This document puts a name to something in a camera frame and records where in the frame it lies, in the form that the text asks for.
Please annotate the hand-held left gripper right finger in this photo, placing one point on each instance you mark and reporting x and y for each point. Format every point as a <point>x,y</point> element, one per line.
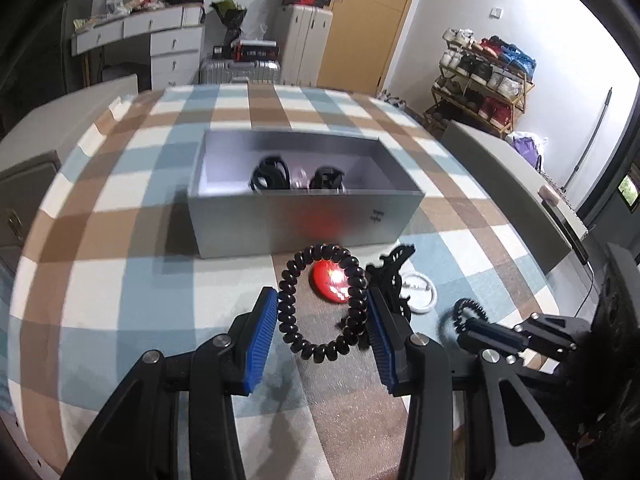
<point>382,340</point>

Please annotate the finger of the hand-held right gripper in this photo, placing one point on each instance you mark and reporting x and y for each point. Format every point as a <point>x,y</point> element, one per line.
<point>500,340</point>
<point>555,327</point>

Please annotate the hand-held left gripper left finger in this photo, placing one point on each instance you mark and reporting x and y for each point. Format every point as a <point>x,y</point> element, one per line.
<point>260,340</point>

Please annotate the silver cardboard box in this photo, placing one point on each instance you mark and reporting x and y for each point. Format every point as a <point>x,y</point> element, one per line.
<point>250,225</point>

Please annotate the clear pink hair clip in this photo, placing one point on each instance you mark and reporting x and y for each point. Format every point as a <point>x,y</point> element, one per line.
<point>300,179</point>

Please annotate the black looped hair clip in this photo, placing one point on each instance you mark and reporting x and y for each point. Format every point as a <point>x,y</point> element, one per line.
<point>270,174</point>

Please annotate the black claw hair clip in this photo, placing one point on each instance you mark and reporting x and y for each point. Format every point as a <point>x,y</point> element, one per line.
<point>327,179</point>

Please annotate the black lace bow clip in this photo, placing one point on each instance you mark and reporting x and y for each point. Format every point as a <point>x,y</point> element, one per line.
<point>392,267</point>

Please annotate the black phone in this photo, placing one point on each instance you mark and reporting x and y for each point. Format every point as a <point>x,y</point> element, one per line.
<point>575,240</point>

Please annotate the red round badge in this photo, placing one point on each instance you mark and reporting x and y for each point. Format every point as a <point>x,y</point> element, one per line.
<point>325,280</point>

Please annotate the checked tablecloth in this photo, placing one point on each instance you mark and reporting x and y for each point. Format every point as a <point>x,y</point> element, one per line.
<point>125,280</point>

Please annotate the grey cabinet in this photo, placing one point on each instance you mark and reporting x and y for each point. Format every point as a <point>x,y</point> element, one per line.
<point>500,170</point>

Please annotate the grey metal pole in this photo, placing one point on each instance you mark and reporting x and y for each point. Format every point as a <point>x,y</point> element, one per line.
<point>595,135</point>

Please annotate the purple bag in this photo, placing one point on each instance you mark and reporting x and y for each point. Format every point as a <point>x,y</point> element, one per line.
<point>525,150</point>

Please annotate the wooden shoe rack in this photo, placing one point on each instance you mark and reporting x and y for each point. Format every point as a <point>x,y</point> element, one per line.
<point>525,95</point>

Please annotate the pile of loose shoes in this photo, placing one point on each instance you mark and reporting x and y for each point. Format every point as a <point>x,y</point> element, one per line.
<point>392,99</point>

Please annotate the rows of shoes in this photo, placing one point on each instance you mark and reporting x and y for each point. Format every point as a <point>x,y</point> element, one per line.
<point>480,70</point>

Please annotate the silver suitcase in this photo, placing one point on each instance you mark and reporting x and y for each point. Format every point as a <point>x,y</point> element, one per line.
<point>235,72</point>

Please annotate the black and red box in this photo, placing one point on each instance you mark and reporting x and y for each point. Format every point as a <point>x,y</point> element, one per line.
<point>257,50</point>

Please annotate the white upright suitcase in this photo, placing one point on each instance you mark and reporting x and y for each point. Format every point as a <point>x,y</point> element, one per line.
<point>302,45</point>

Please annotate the white desk with drawers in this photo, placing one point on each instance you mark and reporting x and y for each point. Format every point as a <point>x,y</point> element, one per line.
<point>170,45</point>

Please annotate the wooden door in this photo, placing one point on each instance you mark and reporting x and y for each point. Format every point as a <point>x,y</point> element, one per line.
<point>370,25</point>

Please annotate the black wrapped bouquet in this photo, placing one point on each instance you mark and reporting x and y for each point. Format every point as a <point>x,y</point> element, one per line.
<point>229,17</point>

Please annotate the desk clutter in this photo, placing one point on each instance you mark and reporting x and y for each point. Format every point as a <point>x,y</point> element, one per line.
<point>125,7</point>

